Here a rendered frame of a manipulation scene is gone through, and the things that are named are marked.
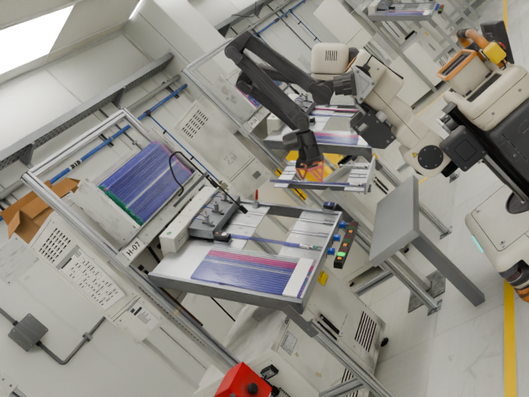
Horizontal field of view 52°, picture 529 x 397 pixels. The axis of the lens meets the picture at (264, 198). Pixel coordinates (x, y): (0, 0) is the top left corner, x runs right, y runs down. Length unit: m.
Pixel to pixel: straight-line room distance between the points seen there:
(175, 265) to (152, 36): 3.82
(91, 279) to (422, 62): 5.12
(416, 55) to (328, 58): 4.63
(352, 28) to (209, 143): 3.56
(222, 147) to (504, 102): 2.07
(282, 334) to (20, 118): 2.98
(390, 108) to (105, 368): 2.57
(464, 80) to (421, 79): 4.62
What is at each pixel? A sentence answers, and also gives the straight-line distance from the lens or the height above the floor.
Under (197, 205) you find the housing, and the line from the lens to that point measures 2.75.
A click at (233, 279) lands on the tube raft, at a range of 2.34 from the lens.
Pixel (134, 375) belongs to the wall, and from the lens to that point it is 3.98.
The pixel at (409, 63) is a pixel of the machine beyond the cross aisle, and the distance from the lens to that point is 6.85.
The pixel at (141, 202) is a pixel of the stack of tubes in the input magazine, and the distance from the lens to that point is 2.59.
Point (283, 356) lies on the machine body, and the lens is 2.47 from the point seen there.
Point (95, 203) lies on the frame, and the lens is 2.55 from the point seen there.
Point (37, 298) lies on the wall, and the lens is 3.92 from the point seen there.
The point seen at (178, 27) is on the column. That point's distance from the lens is 5.79.
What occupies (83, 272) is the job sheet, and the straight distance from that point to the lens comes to 2.69.
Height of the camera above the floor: 1.36
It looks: 7 degrees down
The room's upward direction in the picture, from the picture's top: 46 degrees counter-clockwise
